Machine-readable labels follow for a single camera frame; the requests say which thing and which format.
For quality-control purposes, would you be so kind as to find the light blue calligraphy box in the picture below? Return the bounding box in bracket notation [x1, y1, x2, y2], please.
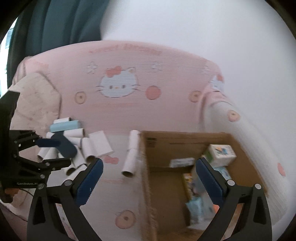
[213, 167, 232, 180]

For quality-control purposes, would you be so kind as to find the white flat box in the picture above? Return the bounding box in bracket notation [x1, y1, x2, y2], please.
[89, 131, 114, 157]

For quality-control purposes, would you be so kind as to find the orange white box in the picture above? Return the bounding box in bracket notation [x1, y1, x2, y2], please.
[213, 204, 219, 213]

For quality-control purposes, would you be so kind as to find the pink cartoon bed sheet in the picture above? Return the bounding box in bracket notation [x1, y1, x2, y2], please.
[12, 41, 291, 240]

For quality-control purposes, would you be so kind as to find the white paper roll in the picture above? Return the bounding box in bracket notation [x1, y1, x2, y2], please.
[121, 149, 139, 178]
[63, 128, 84, 138]
[81, 138, 96, 163]
[66, 164, 87, 180]
[53, 117, 71, 124]
[128, 130, 140, 150]

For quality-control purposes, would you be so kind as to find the white shipping label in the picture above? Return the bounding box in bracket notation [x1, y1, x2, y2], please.
[169, 158, 195, 168]

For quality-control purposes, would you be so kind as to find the beige floral pillow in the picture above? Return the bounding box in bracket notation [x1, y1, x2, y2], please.
[8, 73, 61, 137]

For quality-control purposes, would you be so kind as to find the brown cardboard box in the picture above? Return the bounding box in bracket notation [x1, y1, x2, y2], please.
[140, 131, 265, 240]

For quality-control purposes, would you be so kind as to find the white cartoon product box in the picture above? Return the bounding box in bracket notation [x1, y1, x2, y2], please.
[203, 144, 237, 167]

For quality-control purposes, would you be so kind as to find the light blue paper box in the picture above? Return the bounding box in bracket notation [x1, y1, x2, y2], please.
[50, 120, 81, 133]

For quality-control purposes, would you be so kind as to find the baby wipes pack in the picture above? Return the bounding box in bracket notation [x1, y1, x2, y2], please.
[183, 173, 216, 226]

